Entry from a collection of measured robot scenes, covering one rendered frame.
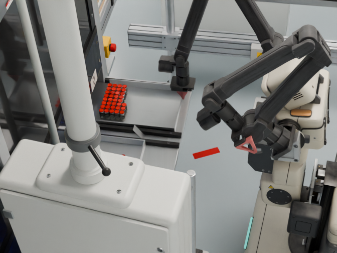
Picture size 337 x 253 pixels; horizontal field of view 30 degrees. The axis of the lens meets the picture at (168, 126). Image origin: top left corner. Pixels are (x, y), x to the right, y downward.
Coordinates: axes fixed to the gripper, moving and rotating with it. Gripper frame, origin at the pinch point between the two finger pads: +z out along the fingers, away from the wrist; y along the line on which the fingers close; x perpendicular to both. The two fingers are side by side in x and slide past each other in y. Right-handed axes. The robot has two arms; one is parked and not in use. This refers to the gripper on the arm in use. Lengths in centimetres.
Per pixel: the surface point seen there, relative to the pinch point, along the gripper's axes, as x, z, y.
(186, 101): -0.1, 2.5, -1.2
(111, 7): -63, 2, 48
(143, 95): -0.7, 2.1, 18.1
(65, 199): 105, -64, 12
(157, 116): 10.9, 2.1, 9.8
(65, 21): 100, -118, 4
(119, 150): 32.5, 1.9, 21.7
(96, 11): -9, -36, 37
